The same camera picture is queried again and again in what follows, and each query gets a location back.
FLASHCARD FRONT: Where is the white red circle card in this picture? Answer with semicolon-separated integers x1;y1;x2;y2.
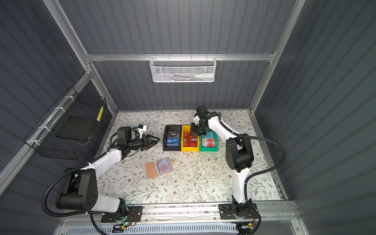
157;158;173;174

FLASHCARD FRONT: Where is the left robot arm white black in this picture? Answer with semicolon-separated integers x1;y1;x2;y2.
56;126;160;216

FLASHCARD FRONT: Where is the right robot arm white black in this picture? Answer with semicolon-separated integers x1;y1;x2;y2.
191;105;254;205

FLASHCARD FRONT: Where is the green plastic bin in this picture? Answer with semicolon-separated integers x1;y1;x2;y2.
200;130;218;152

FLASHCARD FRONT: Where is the yellow plastic bin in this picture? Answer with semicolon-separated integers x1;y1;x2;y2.
181;125;200;152

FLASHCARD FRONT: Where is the black plastic bin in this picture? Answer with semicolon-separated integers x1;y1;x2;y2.
163;125;182;151

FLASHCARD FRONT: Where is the white marker in basket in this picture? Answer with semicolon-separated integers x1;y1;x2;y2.
193;73;214;80

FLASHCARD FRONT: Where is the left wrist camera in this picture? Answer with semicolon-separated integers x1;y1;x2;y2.
135;124;147;139

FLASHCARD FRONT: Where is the right black corrugated cable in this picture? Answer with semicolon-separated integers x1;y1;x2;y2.
218;113;286;200

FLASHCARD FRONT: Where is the black corrugated cable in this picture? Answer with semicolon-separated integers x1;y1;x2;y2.
218;113;286;200
41;132;124;218

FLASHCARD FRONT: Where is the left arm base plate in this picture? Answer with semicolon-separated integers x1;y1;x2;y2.
101;206;144;223

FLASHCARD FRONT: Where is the white wire basket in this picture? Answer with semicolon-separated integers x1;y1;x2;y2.
149;58;217;83

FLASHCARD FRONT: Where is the black wire basket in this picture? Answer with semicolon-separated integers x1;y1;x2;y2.
23;87;107;160

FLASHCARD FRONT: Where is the left black corrugated cable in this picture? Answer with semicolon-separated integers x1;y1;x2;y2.
41;132;124;218

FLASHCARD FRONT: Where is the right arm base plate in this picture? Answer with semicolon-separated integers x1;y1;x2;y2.
218;202;259;221

